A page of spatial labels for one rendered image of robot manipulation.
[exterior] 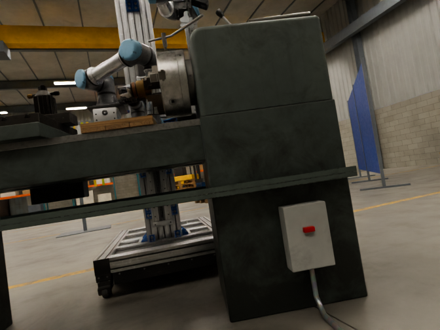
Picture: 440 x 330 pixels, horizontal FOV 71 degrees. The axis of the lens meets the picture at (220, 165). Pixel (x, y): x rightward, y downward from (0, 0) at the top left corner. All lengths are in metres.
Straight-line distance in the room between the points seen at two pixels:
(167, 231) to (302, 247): 1.21
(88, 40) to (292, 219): 11.72
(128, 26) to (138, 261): 1.65
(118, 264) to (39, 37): 11.20
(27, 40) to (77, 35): 1.54
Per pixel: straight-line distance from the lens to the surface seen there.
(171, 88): 1.43
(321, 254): 1.35
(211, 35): 1.44
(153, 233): 2.29
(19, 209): 13.77
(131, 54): 1.85
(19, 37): 12.79
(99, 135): 1.41
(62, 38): 12.62
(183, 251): 1.98
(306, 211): 1.30
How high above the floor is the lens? 0.59
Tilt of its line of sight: 2 degrees up
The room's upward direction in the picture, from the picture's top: 9 degrees counter-clockwise
